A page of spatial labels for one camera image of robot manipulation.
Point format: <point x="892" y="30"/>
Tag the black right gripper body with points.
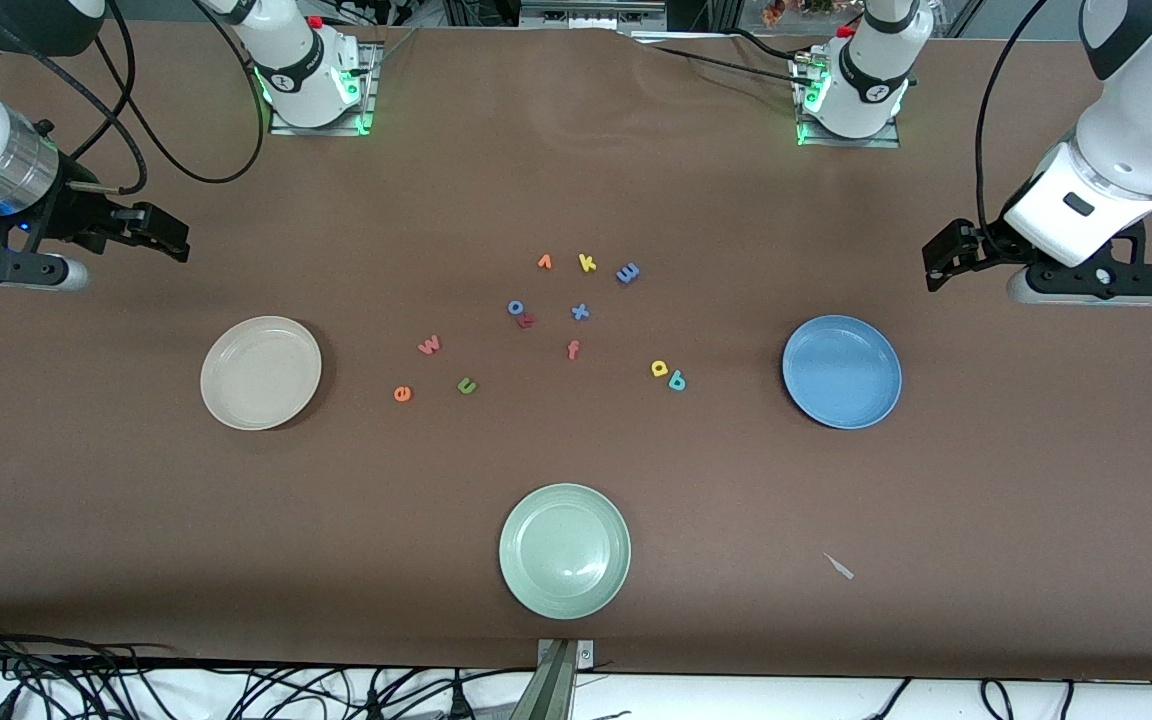
<point x="74" y="215"/>

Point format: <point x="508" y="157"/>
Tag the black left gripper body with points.
<point x="988" y="243"/>

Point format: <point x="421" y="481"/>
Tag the pink foam letter w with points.
<point x="429" y="346"/>

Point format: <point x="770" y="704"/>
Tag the teal foam letter b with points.
<point x="676" y="381"/>

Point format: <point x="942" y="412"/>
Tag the blue foam letter m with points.
<point x="628" y="273"/>

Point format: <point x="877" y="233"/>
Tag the green foam letter u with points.
<point x="467" y="386"/>

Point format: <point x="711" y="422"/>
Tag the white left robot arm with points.
<point x="1146" y="130"/>

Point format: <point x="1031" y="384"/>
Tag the blue round plate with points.
<point x="842" y="372"/>

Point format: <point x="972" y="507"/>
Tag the beige round plate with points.
<point x="261" y="373"/>

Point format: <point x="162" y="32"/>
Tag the brown table cover sheet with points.
<point x="136" y="520"/>

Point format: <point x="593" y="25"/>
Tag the dried orange flowers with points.
<point x="774" y="12"/>

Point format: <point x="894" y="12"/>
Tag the white paper scrap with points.
<point x="839" y="566"/>

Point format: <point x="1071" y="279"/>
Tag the pale green round plate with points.
<point x="564" y="551"/>

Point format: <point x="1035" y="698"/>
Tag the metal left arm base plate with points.
<point x="886" y="142"/>

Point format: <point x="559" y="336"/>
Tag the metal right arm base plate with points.
<point x="368" y="100"/>

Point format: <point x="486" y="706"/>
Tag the aluminium frame structure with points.
<point x="586" y="14"/>

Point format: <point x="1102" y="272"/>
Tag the metal table edge bracket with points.
<point x="556" y="685"/>

